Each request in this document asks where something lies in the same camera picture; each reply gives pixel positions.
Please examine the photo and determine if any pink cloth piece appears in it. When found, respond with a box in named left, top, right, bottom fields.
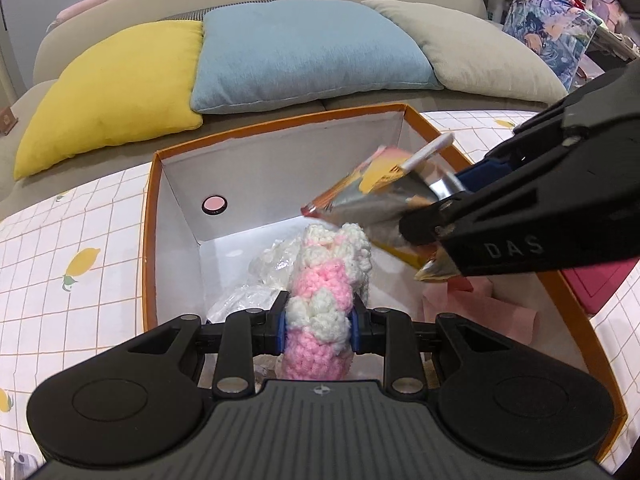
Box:
left=420, top=280, right=540, bottom=348

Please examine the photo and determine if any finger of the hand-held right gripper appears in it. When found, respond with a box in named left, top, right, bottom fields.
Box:
left=457, top=57, right=640, bottom=193
left=399, top=144, right=640, bottom=247

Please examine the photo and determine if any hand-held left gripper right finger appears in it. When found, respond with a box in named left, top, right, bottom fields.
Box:
left=350, top=307, right=511, bottom=395

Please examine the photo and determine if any yellow pink foil packet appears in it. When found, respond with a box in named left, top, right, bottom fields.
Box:
left=300, top=132, right=473, bottom=283

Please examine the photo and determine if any grey desk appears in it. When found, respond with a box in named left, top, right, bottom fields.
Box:
left=587, top=22, right=640, bottom=63

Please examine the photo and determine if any pink white crochet doll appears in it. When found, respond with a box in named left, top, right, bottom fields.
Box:
left=277, top=222, right=373, bottom=381

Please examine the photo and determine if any grey beige pillow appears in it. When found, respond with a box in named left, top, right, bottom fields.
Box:
left=361, top=0, right=568, bottom=107

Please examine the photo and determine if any clear plastic packet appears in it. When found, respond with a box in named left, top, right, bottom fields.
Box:
left=205, top=237, right=301, bottom=326

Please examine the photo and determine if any yellow pillow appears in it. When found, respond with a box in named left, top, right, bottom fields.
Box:
left=13, top=20, right=205, bottom=181

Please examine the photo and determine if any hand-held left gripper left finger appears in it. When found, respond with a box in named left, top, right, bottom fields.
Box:
left=125, top=292, right=290, bottom=396

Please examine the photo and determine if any orange cardboard box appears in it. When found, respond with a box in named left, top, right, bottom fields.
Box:
left=141, top=102, right=628, bottom=463

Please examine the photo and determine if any red lidded clear box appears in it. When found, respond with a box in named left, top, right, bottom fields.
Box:
left=560, top=260, right=636, bottom=317

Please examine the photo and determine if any blue printed pillow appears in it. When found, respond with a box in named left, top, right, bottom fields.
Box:
left=502, top=0, right=603, bottom=93

